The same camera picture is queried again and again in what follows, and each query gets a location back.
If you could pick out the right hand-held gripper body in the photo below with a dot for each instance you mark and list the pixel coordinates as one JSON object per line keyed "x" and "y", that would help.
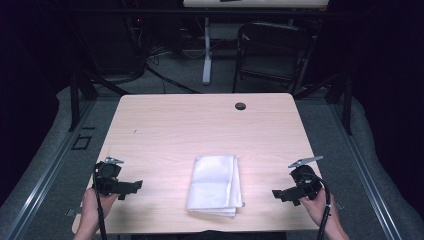
{"x": 305, "y": 181}

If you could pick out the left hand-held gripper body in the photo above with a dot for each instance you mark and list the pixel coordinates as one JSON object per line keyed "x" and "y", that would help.
{"x": 108, "y": 178}

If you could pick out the white mesh laundry bag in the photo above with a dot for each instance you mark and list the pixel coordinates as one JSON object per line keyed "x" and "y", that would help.
{"x": 213, "y": 181}

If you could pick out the person's right hand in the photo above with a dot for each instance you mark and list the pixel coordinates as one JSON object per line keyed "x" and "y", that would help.
{"x": 316, "y": 208}

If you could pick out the person's left hand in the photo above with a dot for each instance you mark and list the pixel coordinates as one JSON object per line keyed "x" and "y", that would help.
{"x": 95, "y": 208}

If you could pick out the dark cabinet with red light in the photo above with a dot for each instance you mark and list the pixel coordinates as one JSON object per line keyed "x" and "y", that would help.
{"x": 116, "y": 43}

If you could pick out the black folding chair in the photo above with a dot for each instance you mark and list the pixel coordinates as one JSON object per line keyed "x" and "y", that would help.
{"x": 273, "y": 50}

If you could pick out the white desk leg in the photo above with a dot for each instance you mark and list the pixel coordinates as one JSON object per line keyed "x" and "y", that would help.
{"x": 207, "y": 56}

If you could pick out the metal floor rail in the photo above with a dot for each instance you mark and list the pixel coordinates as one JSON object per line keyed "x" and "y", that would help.
{"x": 363, "y": 173}
{"x": 43, "y": 180}

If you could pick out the black metal frame stand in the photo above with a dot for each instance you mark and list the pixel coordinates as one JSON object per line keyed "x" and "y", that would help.
{"x": 343, "y": 96}
{"x": 78, "y": 96}

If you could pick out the black horizontal frame bar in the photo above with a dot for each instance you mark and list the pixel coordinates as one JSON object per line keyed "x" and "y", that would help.
{"x": 200, "y": 12}

